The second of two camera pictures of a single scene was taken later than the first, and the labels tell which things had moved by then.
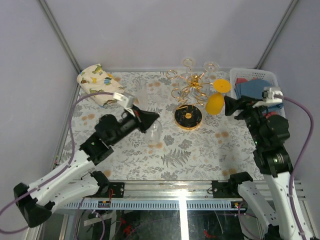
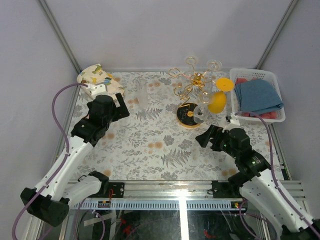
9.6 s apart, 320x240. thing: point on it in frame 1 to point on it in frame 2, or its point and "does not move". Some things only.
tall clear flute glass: (142, 93) does not move
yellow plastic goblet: (215, 102) does not move
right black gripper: (231, 104) to (217, 132)
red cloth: (239, 80) does not move
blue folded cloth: (253, 89) does not move
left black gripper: (144, 120) to (121, 112)
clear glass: (152, 136) to (200, 111)
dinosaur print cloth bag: (94, 79) does not move
